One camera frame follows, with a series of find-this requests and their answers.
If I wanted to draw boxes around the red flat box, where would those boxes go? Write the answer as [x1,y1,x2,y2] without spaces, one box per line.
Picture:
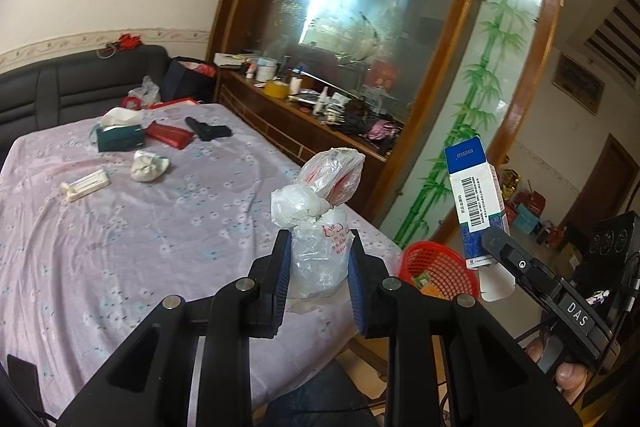
[147,97,198,108]

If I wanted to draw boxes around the purple floral tablecloth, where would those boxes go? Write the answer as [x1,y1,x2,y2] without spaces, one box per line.
[0,102,403,418]

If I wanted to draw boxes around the person's right hand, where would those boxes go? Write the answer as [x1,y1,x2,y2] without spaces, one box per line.
[525,337,591,408]

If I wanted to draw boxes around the white plastic jar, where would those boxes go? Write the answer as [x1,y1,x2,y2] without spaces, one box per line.
[256,57,278,82]

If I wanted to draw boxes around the white balled cloth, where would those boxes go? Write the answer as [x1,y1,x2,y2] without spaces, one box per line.
[131,150,170,182]

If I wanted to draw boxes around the red pouch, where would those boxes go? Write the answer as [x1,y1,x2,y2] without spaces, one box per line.
[146,121,196,150]

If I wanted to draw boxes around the black toy pistol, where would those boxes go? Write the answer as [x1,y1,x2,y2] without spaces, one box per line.
[185,117,233,142]

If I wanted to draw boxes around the wooden mirrored sideboard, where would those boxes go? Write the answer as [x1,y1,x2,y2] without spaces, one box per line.
[207,0,568,228]

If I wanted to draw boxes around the plastic bag with red box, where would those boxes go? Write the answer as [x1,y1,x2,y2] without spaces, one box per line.
[122,76,162,110]

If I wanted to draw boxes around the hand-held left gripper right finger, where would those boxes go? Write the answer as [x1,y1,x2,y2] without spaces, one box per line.
[347,229,576,427]

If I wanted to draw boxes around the dark chair seat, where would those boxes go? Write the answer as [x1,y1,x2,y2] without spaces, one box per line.
[260,362,396,427]

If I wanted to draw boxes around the bamboo print glass panel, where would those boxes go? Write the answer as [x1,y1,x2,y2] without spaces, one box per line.
[392,0,551,248]

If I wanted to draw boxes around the white and blue medicine box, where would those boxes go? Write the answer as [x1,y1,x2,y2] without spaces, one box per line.
[444,134,516,303]

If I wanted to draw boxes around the pink cloth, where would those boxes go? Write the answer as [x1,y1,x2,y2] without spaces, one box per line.
[365,119,403,142]

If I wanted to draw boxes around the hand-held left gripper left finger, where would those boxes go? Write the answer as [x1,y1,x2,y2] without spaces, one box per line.
[57,229,293,427]

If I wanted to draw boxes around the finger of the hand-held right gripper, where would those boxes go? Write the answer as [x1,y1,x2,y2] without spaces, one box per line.
[482,226,563,308]

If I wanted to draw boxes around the long cream box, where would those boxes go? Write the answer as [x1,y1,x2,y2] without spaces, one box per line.
[61,169,110,202]

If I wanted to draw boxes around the black sofa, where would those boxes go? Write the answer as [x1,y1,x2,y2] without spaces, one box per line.
[0,44,171,148]

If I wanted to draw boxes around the brown wooden door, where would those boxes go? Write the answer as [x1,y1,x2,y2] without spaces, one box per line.
[555,134,640,248]

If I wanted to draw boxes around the green tissue box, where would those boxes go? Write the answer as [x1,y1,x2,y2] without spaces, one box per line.
[95,107,147,152]

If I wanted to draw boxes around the red plastic basket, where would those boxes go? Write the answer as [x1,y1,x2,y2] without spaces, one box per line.
[398,241,480,303]

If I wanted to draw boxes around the clear plastic bag red print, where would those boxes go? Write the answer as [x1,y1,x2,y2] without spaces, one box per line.
[270,147,366,300]

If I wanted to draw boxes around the framed wall plaque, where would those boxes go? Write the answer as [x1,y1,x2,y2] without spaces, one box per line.
[552,53,606,115]

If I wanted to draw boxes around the dark navy bag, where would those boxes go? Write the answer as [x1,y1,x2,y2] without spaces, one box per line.
[162,56,218,104]

